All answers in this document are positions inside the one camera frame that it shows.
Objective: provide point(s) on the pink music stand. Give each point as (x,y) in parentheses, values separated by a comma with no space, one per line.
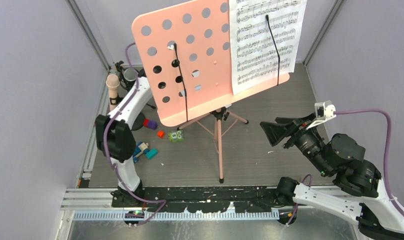
(186,61)

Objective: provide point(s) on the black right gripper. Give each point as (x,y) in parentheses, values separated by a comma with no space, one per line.
(274,131)

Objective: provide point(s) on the black round-base microphone stand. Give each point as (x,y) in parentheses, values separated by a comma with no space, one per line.
(128,110)

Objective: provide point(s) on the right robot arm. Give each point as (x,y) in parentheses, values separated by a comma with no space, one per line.
(373,211)

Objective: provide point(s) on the pink foam microphone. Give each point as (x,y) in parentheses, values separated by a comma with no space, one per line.
(112,82)

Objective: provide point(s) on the teal toy brick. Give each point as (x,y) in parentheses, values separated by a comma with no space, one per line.
(150,154)

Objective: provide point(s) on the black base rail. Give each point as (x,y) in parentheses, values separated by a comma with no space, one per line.
(208,199)

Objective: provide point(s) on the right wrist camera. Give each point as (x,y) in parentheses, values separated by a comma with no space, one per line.
(324,112)

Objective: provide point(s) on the right sheet music page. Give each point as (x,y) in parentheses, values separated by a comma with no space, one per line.
(264,40)

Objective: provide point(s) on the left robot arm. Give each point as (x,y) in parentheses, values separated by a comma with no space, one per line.
(129,91)

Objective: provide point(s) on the purple and red brick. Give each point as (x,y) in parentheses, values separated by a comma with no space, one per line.
(150,124)

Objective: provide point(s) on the small red-orange cube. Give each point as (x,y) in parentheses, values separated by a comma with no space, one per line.
(161,134)

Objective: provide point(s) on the blue toy brick car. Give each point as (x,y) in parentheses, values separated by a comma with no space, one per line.
(141,148)

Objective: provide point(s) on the green owl number block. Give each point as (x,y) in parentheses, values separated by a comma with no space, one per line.
(176,136)

